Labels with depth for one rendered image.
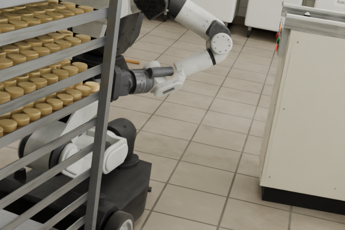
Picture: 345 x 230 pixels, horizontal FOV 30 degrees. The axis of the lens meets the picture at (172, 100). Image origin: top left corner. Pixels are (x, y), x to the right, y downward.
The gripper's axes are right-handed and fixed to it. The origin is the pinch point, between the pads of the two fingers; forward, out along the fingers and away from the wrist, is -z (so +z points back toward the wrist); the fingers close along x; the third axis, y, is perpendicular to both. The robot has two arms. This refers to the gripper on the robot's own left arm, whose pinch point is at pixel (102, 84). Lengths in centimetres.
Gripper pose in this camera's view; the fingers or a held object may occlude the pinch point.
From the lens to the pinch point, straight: 218.9
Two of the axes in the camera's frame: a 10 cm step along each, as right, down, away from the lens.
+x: 1.4, -9.4, -3.1
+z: 7.9, -0.9, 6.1
